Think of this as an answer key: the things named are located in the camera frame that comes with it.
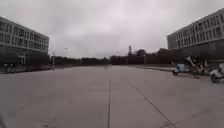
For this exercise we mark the row of trees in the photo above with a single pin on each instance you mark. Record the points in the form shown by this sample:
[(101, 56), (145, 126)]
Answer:
[(100, 60)]

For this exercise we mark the tower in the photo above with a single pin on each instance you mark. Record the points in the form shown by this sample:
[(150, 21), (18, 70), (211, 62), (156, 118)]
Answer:
[(129, 50)]

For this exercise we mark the grey paved plaza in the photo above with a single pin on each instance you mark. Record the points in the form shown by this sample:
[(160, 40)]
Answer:
[(83, 96)]

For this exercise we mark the street lamp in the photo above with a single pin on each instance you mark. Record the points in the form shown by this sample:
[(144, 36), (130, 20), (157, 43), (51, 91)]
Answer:
[(65, 53)]

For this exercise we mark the blue scooter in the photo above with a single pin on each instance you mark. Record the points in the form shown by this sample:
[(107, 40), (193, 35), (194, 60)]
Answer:
[(181, 69)]

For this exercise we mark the row of parked bicycles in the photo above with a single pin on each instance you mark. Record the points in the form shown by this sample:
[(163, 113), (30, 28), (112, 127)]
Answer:
[(23, 68)]

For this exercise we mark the grey multi-storey building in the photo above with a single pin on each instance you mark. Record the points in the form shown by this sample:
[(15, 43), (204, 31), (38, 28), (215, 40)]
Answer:
[(200, 35), (21, 41)]

